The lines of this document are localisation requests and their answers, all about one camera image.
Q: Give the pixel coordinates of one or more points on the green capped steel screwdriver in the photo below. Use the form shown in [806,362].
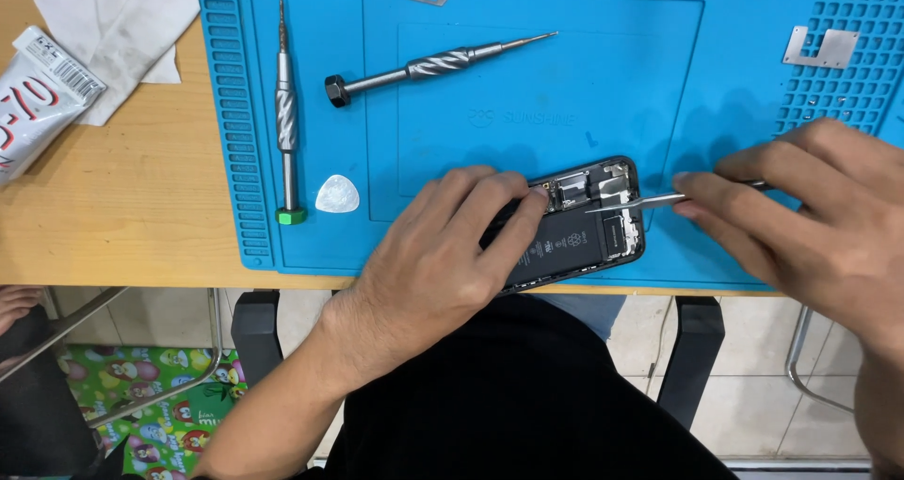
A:
[286,112]

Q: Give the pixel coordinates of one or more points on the person's left hand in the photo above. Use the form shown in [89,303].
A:
[424,268]

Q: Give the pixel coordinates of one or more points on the person's black shirt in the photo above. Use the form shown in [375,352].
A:
[494,409]

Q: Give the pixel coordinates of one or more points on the white glue tube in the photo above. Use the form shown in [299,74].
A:
[35,105]

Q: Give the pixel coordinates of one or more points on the person's blue jeans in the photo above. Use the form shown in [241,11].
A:
[593,314]

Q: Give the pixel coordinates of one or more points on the small metal bracket plate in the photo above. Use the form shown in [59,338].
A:
[837,47]

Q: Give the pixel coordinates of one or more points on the steel tweezers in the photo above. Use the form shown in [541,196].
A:
[650,200]

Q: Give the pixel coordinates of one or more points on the black smartphone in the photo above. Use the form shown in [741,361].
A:
[565,248]

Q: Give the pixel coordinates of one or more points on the black capped steel screwdriver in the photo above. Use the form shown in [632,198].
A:
[431,63]

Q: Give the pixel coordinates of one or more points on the white tissue paper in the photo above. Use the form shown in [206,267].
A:
[120,35]

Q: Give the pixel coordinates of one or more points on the blue silicone repair mat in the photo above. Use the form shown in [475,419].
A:
[494,112]

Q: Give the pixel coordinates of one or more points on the curved metal chair leg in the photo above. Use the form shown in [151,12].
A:
[794,353]

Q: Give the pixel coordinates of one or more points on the person's right hand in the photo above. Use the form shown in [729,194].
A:
[833,218]

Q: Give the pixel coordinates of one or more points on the metal chair frame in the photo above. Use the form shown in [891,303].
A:
[212,339]

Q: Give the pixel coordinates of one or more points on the white triangular opening pick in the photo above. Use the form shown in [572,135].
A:
[337,195]

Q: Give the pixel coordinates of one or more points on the colourful cartoon printed sheet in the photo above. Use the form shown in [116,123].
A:
[162,430]

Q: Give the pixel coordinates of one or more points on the black chair armrest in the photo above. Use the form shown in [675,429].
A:
[692,353]
[255,331]

